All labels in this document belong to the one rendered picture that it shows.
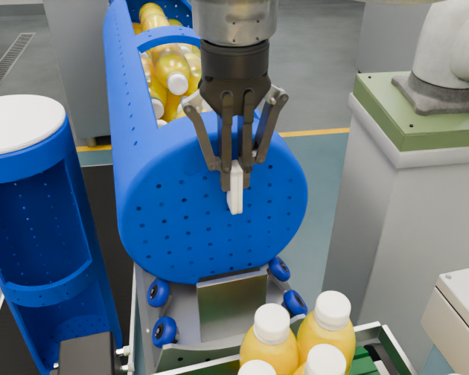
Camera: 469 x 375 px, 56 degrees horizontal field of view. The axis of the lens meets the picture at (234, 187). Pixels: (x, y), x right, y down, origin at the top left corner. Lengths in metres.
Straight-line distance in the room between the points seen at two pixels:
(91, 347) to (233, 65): 0.40
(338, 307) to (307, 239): 1.72
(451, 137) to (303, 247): 1.26
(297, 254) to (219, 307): 1.52
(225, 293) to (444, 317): 0.28
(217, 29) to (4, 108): 0.82
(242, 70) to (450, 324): 0.40
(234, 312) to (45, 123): 0.64
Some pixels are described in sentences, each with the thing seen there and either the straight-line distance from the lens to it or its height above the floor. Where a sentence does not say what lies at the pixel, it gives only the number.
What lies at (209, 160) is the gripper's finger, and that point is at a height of 1.22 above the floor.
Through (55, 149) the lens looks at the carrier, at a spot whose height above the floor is 0.99.
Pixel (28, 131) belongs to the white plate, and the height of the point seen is 1.04.
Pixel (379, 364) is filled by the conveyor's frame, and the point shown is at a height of 0.90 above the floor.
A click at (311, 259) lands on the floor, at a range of 2.15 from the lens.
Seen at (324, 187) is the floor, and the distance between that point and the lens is 2.59.
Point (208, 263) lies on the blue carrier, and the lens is 0.71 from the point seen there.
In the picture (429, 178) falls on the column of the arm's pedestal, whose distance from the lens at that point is 1.13.
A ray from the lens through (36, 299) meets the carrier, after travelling 1.31.
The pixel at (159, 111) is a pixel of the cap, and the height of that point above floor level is 1.11.
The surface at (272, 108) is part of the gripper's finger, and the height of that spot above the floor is 1.28.
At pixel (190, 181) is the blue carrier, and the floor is 1.17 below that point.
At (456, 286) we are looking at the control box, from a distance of 0.61.
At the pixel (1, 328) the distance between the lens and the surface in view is 1.89.
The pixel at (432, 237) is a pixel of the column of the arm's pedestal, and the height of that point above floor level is 0.72.
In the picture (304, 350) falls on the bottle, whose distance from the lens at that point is 0.57.
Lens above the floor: 1.52
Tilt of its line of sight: 37 degrees down
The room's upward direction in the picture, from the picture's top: straight up
